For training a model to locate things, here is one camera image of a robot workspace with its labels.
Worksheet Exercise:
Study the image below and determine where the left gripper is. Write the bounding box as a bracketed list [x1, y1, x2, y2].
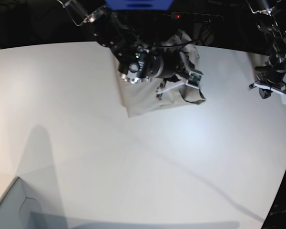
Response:
[249, 81, 286, 99]

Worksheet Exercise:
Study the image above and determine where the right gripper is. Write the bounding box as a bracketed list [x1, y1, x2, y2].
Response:
[156, 51, 191, 100]

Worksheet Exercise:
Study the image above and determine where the light grey t-shirt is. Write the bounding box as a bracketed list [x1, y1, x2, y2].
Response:
[113, 30, 206, 117]

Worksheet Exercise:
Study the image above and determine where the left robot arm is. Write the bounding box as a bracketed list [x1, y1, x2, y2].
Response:
[247, 0, 286, 105]

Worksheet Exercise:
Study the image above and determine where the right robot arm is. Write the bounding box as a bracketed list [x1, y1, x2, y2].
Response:
[60, 0, 194, 87]

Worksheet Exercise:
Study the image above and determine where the black power strip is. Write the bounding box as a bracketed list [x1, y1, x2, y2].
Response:
[163, 12, 224, 23]

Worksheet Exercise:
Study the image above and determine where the blue box at top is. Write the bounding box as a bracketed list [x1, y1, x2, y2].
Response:
[105, 0, 173, 10]

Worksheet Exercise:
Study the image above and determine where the white cardboard box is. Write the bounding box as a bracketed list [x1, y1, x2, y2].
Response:
[0, 177, 68, 229]

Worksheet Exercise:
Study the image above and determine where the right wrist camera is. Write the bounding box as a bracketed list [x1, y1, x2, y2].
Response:
[185, 70, 203, 90]

